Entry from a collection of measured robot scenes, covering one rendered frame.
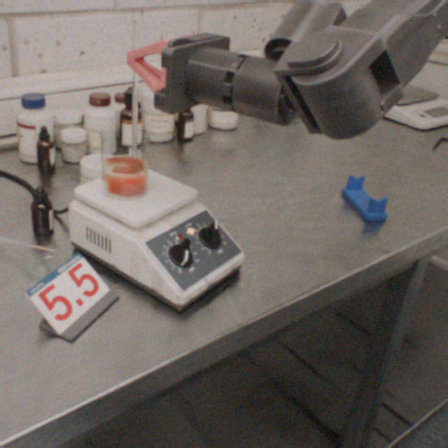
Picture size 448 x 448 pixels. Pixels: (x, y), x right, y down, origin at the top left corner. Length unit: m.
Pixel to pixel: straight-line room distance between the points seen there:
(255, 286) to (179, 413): 0.77
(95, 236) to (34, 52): 0.52
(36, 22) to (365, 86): 0.75
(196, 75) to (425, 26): 0.20
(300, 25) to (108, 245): 0.33
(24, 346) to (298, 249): 0.39
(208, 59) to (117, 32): 0.65
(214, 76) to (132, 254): 0.24
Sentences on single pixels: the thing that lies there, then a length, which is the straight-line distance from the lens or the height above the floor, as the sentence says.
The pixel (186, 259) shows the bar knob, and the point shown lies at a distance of 0.61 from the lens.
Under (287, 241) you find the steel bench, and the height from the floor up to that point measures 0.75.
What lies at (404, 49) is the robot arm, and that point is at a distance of 0.48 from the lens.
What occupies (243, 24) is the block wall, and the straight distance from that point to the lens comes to 1.38.
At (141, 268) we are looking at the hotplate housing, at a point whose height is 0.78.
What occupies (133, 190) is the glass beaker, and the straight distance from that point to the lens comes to 0.65.
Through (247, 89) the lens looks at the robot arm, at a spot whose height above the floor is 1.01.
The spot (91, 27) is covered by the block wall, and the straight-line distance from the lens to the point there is 1.14.
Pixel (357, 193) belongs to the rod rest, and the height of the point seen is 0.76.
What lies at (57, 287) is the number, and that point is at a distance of 0.61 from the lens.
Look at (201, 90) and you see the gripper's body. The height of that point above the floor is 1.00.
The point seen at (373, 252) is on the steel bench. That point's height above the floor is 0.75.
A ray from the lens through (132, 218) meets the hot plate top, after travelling 0.62.
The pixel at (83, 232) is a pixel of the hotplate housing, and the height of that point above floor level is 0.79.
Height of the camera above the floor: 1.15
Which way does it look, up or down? 28 degrees down
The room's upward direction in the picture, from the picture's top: 4 degrees clockwise
